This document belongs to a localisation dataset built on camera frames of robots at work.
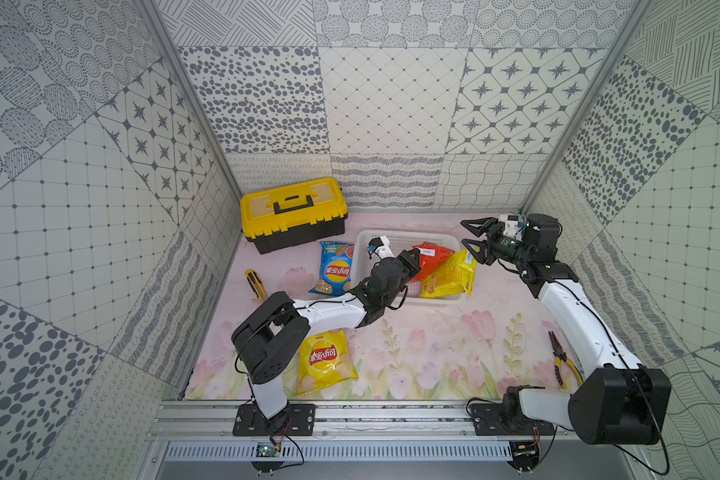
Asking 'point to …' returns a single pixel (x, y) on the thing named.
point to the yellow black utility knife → (256, 284)
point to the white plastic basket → (400, 241)
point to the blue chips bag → (335, 263)
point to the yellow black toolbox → (293, 215)
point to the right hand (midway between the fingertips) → (461, 232)
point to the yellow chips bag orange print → (454, 276)
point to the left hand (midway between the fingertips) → (425, 244)
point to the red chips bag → (431, 257)
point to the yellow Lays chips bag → (324, 362)
